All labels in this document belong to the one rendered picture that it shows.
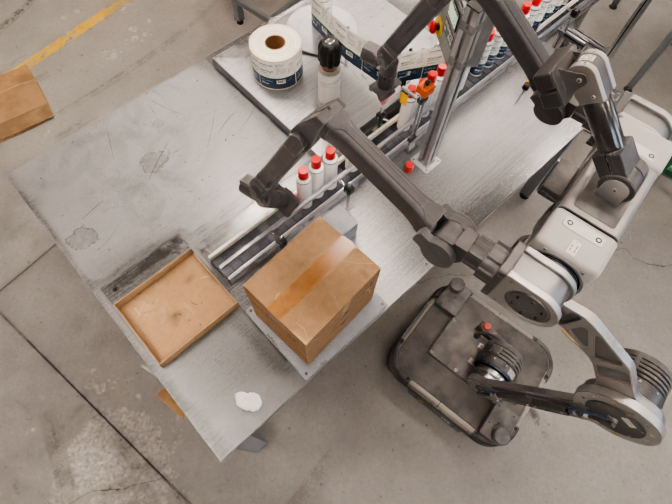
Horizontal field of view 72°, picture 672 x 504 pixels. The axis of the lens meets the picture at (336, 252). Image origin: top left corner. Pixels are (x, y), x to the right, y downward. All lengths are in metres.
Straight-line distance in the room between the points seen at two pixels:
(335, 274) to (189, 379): 0.58
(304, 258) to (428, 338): 1.03
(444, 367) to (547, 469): 0.68
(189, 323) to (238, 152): 0.69
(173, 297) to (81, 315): 1.12
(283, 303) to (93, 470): 1.50
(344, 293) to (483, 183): 0.83
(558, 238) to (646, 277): 2.08
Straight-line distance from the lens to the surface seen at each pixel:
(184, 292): 1.63
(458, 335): 2.20
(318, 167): 1.52
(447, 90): 1.58
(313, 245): 1.31
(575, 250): 0.98
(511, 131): 2.06
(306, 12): 2.29
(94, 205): 1.90
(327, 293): 1.26
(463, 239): 0.97
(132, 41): 3.73
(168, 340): 1.59
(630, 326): 2.88
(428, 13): 1.35
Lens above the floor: 2.31
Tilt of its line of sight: 65 degrees down
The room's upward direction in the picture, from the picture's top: 4 degrees clockwise
